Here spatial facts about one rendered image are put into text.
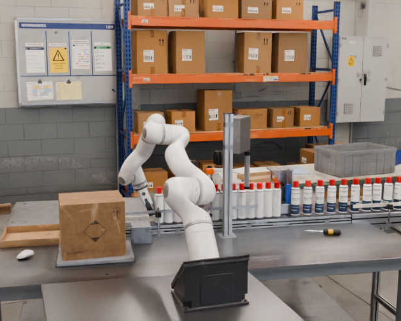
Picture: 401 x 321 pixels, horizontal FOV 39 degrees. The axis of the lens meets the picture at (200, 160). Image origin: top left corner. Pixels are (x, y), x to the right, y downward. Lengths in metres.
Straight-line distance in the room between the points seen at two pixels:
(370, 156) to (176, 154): 2.76
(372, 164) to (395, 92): 4.22
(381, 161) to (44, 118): 4.13
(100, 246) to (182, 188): 0.58
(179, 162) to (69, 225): 0.60
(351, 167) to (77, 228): 2.83
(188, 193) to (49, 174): 5.11
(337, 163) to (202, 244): 2.74
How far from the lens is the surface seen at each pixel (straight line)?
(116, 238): 2.73
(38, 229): 3.29
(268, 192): 3.24
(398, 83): 9.20
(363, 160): 4.98
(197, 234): 2.30
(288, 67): 7.31
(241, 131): 2.98
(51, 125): 7.29
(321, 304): 3.83
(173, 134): 2.67
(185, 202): 2.34
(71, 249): 2.73
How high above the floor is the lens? 1.78
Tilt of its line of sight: 10 degrees down
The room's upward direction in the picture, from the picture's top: straight up
